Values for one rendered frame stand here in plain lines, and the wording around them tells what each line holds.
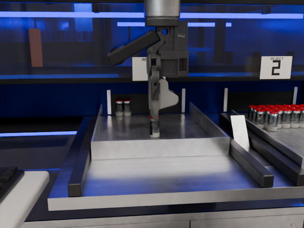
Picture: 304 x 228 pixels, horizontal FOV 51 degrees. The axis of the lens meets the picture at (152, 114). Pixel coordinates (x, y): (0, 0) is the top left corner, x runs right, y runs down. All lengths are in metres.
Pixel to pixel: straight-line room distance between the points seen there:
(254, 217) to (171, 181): 0.57
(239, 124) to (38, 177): 0.44
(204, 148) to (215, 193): 0.14
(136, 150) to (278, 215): 0.60
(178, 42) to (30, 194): 0.42
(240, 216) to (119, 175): 0.57
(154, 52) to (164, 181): 0.27
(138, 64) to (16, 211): 0.44
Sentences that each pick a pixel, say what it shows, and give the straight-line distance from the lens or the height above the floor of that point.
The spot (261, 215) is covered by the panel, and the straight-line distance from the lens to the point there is 1.05.
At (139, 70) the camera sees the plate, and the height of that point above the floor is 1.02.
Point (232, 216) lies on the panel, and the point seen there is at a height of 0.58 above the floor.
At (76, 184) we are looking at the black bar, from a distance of 0.47.
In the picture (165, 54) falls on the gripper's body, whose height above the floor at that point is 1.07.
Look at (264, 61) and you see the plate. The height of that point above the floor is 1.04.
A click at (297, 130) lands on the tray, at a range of 0.84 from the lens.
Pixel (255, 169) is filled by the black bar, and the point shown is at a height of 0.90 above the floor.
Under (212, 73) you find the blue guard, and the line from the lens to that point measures 0.86.
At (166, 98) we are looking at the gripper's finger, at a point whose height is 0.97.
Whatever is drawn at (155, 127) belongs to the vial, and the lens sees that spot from 0.70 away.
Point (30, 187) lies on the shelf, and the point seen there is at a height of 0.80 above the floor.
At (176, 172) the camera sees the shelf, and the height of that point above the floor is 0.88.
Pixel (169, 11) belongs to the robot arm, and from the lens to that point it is 0.66.
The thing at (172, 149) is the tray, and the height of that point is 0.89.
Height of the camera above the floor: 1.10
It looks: 14 degrees down
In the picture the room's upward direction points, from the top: straight up
